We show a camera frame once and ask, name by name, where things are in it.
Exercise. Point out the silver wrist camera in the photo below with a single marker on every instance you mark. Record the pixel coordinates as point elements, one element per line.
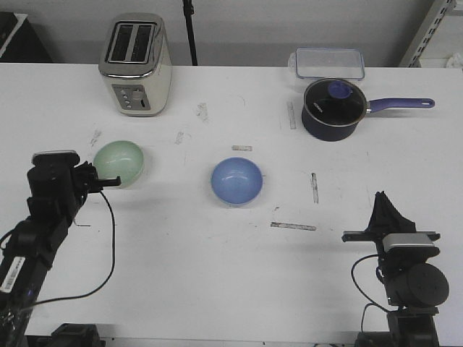
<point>70,157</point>

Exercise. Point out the black tripod pole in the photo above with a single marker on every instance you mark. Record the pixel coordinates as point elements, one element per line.
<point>188,11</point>

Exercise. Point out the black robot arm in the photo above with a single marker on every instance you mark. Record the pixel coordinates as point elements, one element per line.
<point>281,268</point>
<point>27,257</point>

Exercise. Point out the dark blue saucepan with lid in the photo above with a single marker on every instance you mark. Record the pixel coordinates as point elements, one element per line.
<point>334,107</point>

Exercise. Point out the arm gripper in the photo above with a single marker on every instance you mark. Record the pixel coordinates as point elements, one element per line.
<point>60,186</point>
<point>385,214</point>

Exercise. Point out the cream two-slot toaster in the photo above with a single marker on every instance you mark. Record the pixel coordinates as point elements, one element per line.
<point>135,64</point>

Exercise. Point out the grey metal shelf upright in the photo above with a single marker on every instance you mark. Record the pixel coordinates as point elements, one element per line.
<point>436,13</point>

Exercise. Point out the clear plastic food container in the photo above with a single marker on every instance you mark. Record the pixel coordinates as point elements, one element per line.
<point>310,63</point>

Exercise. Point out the blue bowl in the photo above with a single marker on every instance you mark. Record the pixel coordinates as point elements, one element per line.
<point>236,181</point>

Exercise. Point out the light green bowl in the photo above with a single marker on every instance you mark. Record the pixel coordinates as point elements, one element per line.
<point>123,159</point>

